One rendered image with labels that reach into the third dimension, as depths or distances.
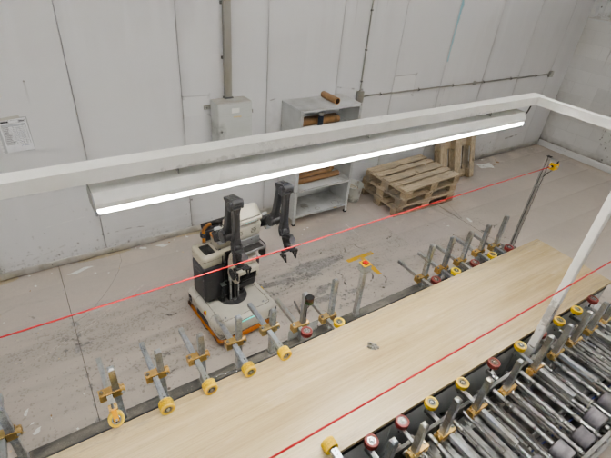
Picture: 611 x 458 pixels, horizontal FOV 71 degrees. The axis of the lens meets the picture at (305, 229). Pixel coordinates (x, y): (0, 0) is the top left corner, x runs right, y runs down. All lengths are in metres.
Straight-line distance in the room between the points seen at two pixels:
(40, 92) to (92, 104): 0.42
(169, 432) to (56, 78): 3.17
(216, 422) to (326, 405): 0.62
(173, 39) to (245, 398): 3.37
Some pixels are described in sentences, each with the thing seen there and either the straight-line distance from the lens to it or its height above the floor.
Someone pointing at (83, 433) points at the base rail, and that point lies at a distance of 2.96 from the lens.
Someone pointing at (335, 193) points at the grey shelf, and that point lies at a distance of 6.20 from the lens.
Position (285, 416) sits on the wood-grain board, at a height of 0.90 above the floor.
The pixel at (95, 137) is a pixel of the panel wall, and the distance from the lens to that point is 4.72.
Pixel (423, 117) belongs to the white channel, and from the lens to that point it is 2.22.
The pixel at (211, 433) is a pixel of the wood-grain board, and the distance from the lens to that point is 2.57.
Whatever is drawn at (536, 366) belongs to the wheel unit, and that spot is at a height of 0.89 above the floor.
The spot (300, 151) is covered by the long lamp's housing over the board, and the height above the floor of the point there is 2.38.
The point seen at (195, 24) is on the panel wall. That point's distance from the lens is 4.70.
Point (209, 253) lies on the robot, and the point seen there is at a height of 0.81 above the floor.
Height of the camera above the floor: 3.10
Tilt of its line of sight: 34 degrees down
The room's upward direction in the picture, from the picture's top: 6 degrees clockwise
